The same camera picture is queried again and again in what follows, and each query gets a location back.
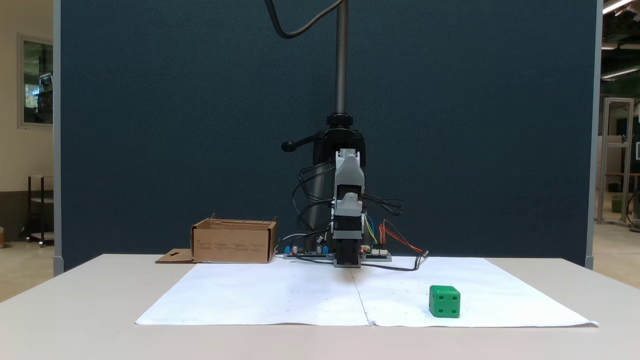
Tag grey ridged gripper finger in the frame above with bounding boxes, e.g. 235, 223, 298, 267
333, 194, 364, 217

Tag green die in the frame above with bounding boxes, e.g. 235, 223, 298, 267
429, 285, 461, 319

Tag servo driver circuit board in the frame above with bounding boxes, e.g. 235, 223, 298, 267
283, 244, 333, 261

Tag white paper sheet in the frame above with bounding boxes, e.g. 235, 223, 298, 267
135, 257, 599, 328

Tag brown cardboard box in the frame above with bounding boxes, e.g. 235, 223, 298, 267
155, 213, 278, 265

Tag black and silver tripod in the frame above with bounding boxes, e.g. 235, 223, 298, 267
281, 0, 368, 241

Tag dark blue partition panel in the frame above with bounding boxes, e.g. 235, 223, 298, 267
53, 0, 603, 275

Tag fluorescent ceiling light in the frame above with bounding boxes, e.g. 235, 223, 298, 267
602, 0, 635, 15
601, 65, 640, 81

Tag dark shelf cart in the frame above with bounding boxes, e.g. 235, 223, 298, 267
20, 175, 55, 248

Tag yellow and blue jumper wires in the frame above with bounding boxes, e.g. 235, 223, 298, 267
364, 214, 379, 247

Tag black gripper servo cable loop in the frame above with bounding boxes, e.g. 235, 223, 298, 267
361, 195, 405, 217

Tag orange and red jumper wires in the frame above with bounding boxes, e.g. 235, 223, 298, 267
379, 219, 426, 254

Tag circuit board with jumper wires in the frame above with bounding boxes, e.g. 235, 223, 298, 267
361, 245, 393, 262

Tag thin grey cable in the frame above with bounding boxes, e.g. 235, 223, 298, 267
274, 231, 323, 253

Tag thick black camera cable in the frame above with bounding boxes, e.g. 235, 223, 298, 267
264, 0, 346, 40

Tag aluminium profile frame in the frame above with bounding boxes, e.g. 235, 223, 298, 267
597, 97, 636, 227

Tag framed wall window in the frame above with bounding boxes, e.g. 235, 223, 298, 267
17, 34, 54, 130

